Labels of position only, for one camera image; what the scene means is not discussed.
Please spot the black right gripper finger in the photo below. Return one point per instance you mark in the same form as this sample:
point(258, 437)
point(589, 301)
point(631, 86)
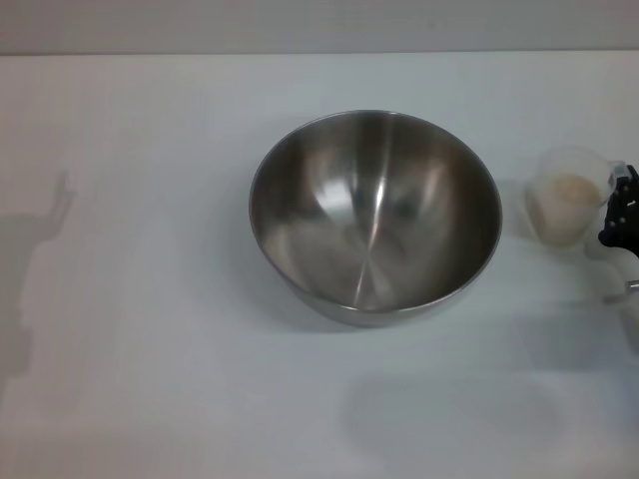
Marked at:
point(624, 219)

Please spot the white rice grains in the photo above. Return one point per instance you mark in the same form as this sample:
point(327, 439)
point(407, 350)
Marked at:
point(574, 192)

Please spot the clear plastic measuring cup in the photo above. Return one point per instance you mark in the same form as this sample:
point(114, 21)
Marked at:
point(554, 224)

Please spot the stainless steel mixing bowl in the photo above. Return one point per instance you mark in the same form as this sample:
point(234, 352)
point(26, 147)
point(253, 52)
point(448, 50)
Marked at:
point(374, 224)

